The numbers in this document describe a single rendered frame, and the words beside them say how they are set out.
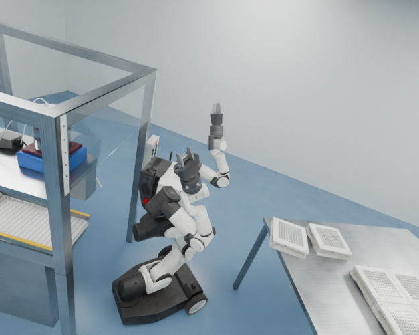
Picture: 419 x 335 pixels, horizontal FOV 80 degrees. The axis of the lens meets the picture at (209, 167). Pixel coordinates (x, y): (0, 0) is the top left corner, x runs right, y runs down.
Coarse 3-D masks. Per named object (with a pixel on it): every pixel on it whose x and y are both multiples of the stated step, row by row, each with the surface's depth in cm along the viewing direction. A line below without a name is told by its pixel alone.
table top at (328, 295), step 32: (320, 224) 205; (288, 256) 166; (320, 256) 173; (352, 256) 182; (384, 256) 191; (416, 256) 202; (320, 288) 150; (352, 288) 156; (320, 320) 133; (352, 320) 138
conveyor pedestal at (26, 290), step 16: (0, 256) 141; (0, 272) 149; (16, 272) 147; (32, 272) 144; (48, 272) 145; (0, 288) 159; (16, 288) 156; (32, 288) 153; (48, 288) 151; (0, 304) 170; (16, 304) 166; (32, 304) 163; (48, 304) 160; (32, 320) 174; (48, 320) 171
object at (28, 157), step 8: (32, 144) 111; (16, 152) 107; (24, 152) 107; (32, 152) 107; (40, 152) 108; (24, 160) 108; (32, 160) 107; (40, 160) 107; (32, 168) 109; (40, 168) 109
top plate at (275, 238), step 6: (276, 222) 181; (288, 222) 184; (276, 228) 175; (300, 228) 182; (276, 234) 170; (288, 234) 173; (276, 240) 165; (282, 240) 167; (288, 240) 168; (306, 240) 173; (288, 246) 164; (294, 246) 165; (300, 246) 166; (306, 246) 168; (306, 252) 163
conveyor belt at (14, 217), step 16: (0, 208) 141; (16, 208) 144; (32, 208) 147; (0, 224) 133; (16, 224) 136; (32, 224) 138; (48, 224) 141; (80, 224) 146; (32, 240) 130; (48, 240) 132
